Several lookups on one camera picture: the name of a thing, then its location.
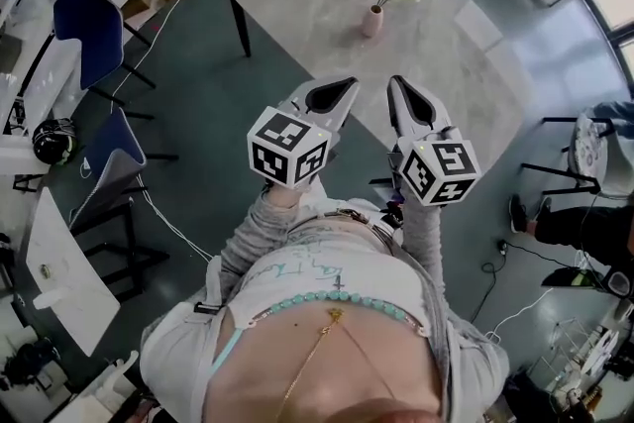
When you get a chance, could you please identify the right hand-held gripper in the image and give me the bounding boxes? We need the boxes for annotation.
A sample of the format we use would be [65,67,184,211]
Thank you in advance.
[386,74,482,210]

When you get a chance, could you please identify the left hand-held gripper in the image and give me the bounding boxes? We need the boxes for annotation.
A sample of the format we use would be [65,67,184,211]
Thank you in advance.
[246,75,361,191]

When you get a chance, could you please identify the pink vase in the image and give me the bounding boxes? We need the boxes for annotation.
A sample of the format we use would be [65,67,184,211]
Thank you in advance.
[360,4,385,39]

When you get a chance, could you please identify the person's right forearm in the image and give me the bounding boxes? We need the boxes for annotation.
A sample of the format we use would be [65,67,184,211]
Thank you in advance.
[400,200,447,303]

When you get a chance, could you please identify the person's left forearm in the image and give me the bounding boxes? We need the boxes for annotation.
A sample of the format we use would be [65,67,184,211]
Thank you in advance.
[220,180,318,298]

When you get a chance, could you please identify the person's white trousers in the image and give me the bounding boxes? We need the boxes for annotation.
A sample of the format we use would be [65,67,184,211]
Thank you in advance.
[296,180,397,234]

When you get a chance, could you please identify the person's brown belt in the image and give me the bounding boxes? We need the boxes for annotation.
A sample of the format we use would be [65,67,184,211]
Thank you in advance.
[321,208,397,254]

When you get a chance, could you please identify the person's white printed top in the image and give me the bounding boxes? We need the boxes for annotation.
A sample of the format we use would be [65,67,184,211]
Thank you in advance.
[232,222,430,338]

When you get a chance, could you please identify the patterned cushion chair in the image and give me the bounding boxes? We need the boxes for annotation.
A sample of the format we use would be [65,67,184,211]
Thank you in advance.
[519,112,618,202]

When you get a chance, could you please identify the cardboard box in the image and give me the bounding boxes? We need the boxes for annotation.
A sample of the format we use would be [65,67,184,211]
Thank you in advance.
[120,0,156,22]

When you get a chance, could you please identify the gray backed chair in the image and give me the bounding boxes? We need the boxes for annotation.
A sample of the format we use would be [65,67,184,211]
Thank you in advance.
[67,107,180,234]

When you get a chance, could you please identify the blue chair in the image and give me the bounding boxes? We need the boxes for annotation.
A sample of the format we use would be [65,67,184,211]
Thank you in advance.
[52,0,158,108]

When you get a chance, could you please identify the person's bare chest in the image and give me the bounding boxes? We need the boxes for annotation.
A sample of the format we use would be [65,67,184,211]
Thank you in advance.
[207,301,442,423]

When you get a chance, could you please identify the black helmet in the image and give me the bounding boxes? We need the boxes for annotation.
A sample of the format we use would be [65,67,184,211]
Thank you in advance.
[31,117,79,165]

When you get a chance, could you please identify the white glossy desk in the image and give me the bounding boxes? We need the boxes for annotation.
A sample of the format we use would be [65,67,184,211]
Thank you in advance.
[0,37,83,177]

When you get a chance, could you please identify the person's gray cardigan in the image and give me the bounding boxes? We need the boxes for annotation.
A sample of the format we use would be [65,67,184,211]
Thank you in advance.
[140,192,511,423]

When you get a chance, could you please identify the small white marble table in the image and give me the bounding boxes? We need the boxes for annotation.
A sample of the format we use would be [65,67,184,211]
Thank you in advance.
[23,185,172,358]

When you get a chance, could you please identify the white cylinder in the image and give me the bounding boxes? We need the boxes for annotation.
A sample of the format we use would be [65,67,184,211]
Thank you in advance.
[32,289,65,311]

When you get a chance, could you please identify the black cable with plug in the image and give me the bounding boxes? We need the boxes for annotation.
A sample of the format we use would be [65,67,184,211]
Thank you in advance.
[468,237,556,328]

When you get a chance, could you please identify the turquoise bead necklace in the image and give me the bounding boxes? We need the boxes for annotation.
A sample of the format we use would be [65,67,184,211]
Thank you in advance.
[247,289,430,338]

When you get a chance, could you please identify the long white cable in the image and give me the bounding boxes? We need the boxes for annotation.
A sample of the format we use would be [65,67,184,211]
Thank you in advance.
[116,0,224,264]

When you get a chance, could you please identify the gold chain necklace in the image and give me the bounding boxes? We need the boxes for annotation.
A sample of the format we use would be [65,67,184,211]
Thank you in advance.
[274,306,397,420]

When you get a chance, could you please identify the knotted white cable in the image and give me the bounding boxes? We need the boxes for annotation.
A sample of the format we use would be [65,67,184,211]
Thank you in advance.
[487,286,556,343]

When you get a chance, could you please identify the white round wire table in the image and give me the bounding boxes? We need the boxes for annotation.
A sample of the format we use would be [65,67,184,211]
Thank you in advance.
[553,317,623,380]

